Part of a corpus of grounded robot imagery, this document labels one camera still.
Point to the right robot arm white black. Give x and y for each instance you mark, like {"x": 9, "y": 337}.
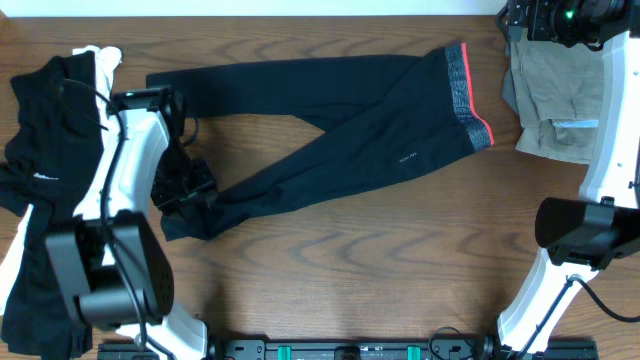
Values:
{"x": 578, "y": 239}

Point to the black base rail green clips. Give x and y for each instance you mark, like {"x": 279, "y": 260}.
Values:
{"x": 440, "y": 348}

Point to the black garment with white logo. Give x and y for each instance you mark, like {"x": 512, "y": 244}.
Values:
{"x": 49, "y": 166}

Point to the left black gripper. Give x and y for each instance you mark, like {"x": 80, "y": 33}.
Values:
{"x": 165, "y": 200}

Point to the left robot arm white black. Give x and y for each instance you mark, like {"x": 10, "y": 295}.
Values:
{"x": 110, "y": 267}

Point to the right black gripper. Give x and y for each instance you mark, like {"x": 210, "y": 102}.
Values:
{"x": 541, "y": 28}

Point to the folded khaki trousers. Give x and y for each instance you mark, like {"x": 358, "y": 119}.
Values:
{"x": 557, "y": 94}

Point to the black leggings grey red waistband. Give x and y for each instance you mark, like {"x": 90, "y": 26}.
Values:
{"x": 383, "y": 120}

